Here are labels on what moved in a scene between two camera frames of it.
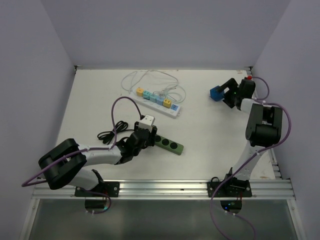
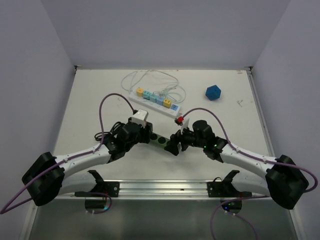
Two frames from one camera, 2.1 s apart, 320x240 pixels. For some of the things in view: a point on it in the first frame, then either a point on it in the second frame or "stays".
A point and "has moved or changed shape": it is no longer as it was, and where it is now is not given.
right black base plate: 232,189 stays
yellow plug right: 167,103 stays
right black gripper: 232,85 → 172,146
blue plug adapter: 216,95 has moved or changed shape
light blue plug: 153,98 stays
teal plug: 146,94 stays
